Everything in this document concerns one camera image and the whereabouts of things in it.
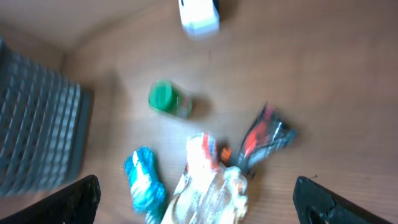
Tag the beige cookie pouch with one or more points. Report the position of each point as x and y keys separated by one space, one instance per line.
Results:
x=217 y=196

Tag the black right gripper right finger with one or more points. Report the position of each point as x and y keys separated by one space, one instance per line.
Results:
x=315 y=204

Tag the white barcode scanner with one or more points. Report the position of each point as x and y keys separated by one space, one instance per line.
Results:
x=200 y=18

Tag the green lid jar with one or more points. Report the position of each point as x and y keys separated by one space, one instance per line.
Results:
x=166 y=97

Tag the teal Listerine mouthwash bottle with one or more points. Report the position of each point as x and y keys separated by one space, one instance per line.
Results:
x=148 y=193

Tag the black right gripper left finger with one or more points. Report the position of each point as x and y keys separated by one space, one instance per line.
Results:
x=75 y=204

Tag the black hex wrench set pack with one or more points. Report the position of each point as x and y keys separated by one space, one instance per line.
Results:
x=267 y=134

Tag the grey plastic shopping basket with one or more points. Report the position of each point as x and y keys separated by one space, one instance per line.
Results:
x=44 y=123

